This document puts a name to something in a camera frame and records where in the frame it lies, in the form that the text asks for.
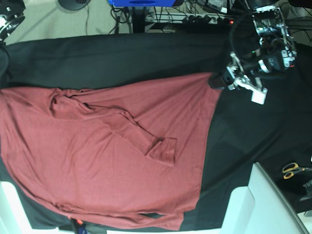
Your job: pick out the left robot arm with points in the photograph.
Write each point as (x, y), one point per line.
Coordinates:
(276, 52)

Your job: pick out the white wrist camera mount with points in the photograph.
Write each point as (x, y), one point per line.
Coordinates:
(259, 97)

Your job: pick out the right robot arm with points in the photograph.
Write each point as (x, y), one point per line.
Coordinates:
(11, 16)

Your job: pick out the black round lamp base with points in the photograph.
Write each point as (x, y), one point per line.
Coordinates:
(73, 5)

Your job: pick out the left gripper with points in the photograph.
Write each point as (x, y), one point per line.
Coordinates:
(246, 74)

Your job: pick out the blue box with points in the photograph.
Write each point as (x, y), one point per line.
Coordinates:
(145, 3)

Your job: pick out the yellow handled scissors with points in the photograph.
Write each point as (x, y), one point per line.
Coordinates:
(292, 169)

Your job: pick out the black table cloth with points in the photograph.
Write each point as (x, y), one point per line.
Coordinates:
(241, 132)

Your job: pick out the white power strip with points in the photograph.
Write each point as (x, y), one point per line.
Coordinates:
(205, 19)

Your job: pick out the blue clamp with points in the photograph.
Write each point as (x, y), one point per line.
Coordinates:
(78, 227)

